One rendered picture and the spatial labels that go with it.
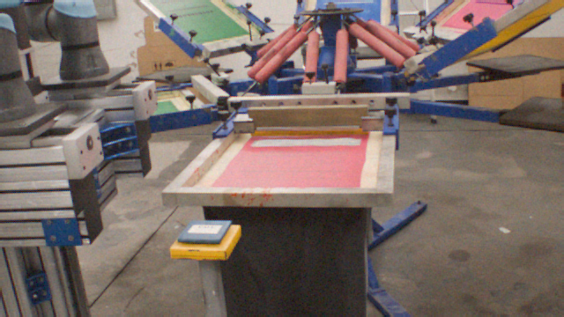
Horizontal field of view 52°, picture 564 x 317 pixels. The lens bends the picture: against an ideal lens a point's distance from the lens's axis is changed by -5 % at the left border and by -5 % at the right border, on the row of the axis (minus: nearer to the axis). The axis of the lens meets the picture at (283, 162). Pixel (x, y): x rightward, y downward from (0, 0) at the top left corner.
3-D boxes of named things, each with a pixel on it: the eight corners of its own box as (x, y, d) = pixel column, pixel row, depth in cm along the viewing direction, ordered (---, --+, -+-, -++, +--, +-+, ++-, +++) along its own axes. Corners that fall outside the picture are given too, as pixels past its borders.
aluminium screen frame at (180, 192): (392, 208, 142) (392, 193, 141) (163, 205, 154) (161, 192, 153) (396, 121, 215) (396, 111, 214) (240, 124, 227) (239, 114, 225)
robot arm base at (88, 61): (51, 82, 169) (45, 47, 166) (71, 72, 183) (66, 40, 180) (100, 77, 168) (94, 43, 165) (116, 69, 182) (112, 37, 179)
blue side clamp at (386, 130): (398, 151, 187) (398, 129, 185) (382, 151, 188) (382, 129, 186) (399, 125, 215) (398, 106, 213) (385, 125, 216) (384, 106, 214)
